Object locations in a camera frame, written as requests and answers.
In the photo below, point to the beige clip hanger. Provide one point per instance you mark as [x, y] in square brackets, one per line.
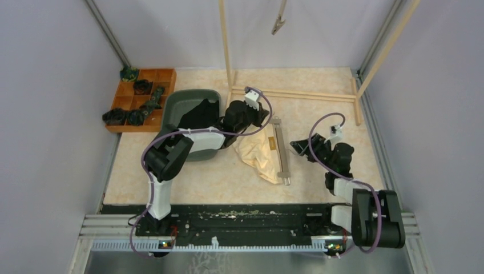
[279, 151]

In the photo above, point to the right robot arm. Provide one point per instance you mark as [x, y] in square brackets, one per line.
[372, 217]

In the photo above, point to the black garment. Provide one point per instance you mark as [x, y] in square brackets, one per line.
[204, 115]

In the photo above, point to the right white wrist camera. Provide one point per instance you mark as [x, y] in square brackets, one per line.
[336, 134]

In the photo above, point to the beige cotton underwear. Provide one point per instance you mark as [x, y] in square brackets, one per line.
[260, 152]

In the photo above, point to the orange compartment tray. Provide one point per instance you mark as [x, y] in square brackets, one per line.
[128, 99]

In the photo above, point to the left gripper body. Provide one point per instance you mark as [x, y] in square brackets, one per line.
[252, 117]

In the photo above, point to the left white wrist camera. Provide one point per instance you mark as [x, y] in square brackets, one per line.
[252, 97]

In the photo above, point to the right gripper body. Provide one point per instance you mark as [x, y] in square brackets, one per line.
[321, 153]

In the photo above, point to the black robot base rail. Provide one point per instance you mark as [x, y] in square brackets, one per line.
[243, 225]

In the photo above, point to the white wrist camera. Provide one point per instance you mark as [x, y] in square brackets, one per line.
[336, 134]
[252, 97]

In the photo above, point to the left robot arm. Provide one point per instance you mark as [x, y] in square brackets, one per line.
[200, 129]

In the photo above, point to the wooden clothes rack frame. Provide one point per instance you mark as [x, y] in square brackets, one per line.
[354, 34]

